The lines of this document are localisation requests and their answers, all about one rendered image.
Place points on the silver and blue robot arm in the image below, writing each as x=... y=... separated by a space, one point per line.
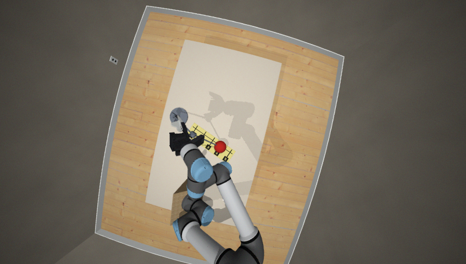
x=200 y=175

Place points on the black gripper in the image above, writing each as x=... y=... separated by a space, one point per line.
x=179 y=140

